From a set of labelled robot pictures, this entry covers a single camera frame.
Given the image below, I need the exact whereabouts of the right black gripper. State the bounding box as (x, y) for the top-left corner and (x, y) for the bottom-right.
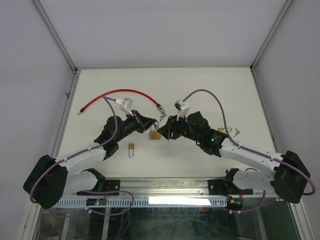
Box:
(156, 111), (202, 144)

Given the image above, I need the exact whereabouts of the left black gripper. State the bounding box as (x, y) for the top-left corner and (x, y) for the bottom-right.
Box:
(115, 110), (157, 143)

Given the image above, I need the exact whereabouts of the large brass padlock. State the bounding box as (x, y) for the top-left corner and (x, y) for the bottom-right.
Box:
(149, 123), (162, 140)

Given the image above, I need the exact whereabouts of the silver key pair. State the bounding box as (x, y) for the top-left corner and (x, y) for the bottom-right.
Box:
(159, 113), (167, 122)

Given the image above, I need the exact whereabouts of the red cable lock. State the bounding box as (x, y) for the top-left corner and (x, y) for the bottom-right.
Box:
(76, 88), (166, 117)

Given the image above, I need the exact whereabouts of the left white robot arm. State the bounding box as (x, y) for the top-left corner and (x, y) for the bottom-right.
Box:
(23, 110), (158, 209)

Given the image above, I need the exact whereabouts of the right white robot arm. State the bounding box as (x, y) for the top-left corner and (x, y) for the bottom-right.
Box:
(157, 111), (311, 204)

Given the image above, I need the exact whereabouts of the small brass padlock long shackle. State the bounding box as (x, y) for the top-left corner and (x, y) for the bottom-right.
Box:
(128, 143), (135, 158)

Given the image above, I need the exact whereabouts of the small brass padlock right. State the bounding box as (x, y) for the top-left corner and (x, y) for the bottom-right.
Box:
(218, 127), (233, 134)

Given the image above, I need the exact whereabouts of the silver keys far right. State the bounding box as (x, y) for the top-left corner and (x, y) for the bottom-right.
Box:
(234, 128), (240, 137)

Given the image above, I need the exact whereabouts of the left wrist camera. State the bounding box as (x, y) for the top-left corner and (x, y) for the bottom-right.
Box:
(115, 98), (133, 116)

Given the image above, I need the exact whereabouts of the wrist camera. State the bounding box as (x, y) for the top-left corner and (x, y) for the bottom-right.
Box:
(115, 98), (133, 116)
(174, 99), (191, 121)

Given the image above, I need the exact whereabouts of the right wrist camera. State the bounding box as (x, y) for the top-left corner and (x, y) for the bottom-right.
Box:
(174, 99), (191, 121)

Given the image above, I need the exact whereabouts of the aluminium mounting rail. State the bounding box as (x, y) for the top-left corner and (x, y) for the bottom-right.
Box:
(67, 177), (301, 198)

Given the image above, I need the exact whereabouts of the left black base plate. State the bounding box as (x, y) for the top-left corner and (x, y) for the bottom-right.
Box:
(76, 179), (121, 196)

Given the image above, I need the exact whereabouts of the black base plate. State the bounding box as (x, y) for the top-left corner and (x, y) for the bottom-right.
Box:
(76, 179), (121, 196)
(207, 179), (254, 197)

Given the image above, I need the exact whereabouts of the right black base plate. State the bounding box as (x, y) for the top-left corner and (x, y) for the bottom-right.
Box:
(207, 179), (254, 197)

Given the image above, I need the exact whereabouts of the white slotted cable duct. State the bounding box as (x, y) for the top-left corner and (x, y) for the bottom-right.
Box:
(54, 196), (227, 209)

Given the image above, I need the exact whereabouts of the left aluminium frame post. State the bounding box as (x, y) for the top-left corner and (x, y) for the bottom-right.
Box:
(30, 0), (78, 74)

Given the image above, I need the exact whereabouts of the aluminium frame post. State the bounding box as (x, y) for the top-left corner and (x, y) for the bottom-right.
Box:
(30, 0), (78, 74)
(250, 0), (294, 72)

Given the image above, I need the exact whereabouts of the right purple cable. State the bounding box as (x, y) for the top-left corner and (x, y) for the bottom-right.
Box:
(182, 88), (316, 215)

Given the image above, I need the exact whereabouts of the right aluminium frame post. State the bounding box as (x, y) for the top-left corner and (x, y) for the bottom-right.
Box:
(250, 0), (294, 72)

